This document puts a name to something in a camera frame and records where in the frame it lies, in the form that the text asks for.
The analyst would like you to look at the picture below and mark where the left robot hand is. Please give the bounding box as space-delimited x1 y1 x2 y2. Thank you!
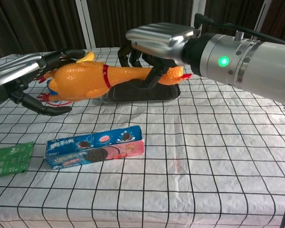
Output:
0 48 86 116

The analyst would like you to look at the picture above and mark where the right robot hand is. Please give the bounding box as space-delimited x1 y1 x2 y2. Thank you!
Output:
117 22 200 88

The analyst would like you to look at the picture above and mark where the orange rubber chicken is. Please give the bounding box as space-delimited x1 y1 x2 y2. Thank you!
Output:
36 61 193 105

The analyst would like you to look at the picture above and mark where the rectangular metal tray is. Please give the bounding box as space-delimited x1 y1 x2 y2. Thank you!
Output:
99 79 181 105

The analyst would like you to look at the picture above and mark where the blue building block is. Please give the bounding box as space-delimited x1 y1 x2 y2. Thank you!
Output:
47 80 60 103

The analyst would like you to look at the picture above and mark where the dark brown curtain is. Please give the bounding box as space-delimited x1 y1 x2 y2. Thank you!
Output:
0 0 285 62

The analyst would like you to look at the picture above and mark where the yellow banana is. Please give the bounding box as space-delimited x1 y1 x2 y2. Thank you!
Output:
76 51 95 64

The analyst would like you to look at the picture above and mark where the green snack packet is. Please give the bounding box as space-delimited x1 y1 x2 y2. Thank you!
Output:
0 141 34 181

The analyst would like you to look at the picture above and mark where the blue pink cookie box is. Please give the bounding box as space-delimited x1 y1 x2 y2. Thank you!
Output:
44 125 145 171

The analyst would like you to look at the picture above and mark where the white black-checked tablecloth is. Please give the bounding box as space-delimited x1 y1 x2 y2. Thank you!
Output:
0 45 285 228

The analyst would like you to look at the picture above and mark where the white frame post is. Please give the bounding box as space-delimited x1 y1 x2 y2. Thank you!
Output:
248 0 273 42
188 0 207 47
75 0 96 49

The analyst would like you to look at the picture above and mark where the red rubber ring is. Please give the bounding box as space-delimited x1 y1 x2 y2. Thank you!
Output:
48 99 73 108

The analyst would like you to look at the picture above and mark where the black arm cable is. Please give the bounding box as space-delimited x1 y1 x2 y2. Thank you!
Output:
194 13 285 46

